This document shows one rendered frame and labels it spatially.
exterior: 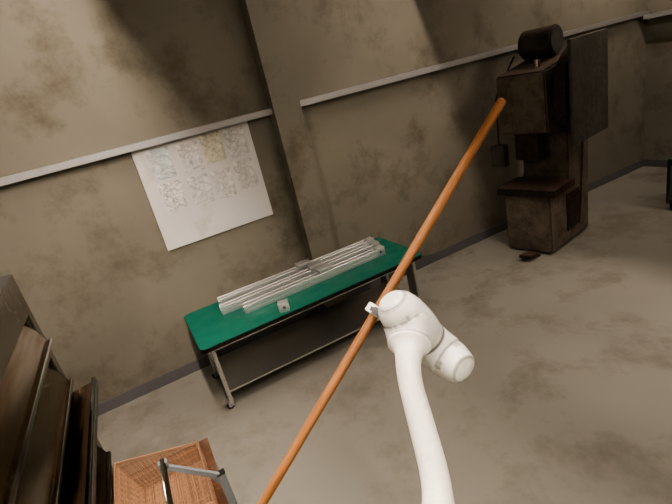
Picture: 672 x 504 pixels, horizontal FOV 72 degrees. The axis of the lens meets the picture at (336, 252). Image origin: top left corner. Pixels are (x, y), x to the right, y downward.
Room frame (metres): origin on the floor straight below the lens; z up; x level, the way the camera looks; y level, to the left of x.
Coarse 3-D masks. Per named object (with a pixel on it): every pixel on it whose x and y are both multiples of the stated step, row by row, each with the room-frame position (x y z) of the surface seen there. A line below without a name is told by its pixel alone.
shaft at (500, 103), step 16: (496, 112) 1.51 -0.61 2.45; (480, 128) 1.50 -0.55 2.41; (480, 144) 1.48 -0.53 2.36; (464, 160) 1.46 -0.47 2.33; (448, 192) 1.42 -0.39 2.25; (432, 208) 1.42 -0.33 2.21; (432, 224) 1.39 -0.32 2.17; (416, 240) 1.37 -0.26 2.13; (400, 272) 1.34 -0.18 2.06; (368, 320) 1.29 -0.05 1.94; (352, 352) 1.25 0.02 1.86; (336, 384) 1.22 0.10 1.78; (320, 400) 1.21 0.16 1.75; (304, 432) 1.17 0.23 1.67; (288, 464) 1.14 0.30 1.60; (272, 480) 1.13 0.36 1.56
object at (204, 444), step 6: (204, 444) 2.55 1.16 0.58; (192, 450) 2.52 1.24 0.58; (204, 450) 2.49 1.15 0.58; (210, 450) 2.48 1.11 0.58; (204, 456) 2.44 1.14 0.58; (210, 456) 2.42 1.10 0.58; (174, 462) 2.45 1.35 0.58; (192, 462) 2.41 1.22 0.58; (210, 462) 2.37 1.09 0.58; (216, 462) 2.61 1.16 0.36; (210, 468) 2.32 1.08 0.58; (216, 468) 2.31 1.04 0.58; (216, 486) 2.16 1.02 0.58; (198, 492) 2.15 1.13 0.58; (216, 492) 2.12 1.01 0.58; (222, 492) 2.11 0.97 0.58; (198, 498) 2.10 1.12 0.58; (222, 498) 2.06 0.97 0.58
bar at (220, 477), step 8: (160, 464) 1.77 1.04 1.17; (168, 464) 1.78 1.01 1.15; (184, 472) 1.80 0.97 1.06; (192, 472) 1.81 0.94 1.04; (200, 472) 1.83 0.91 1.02; (208, 472) 1.84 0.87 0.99; (216, 472) 1.86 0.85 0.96; (224, 472) 1.86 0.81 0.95; (168, 480) 1.66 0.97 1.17; (216, 480) 1.85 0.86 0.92; (224, 480) 1.85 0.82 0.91; (168, 488) 1.61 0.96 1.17; (224, 488) 1.84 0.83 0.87; (168, 496) 1.56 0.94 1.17; (232, 496) 1.85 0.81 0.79
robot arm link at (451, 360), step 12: (444, 336) 0.97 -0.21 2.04; (444, 348) 0.95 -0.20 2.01; (456, 348) 0.95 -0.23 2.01; (432, 360) 0.95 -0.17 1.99; (444, 360) 0.93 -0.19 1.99; (456, 360) 0.92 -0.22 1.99; (468, 360) 0.93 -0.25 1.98; (432, 372) 0.98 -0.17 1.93; (444, 372) 0.93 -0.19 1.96; (456, 372) 0.91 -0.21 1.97; (468, 372) 0.92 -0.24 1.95
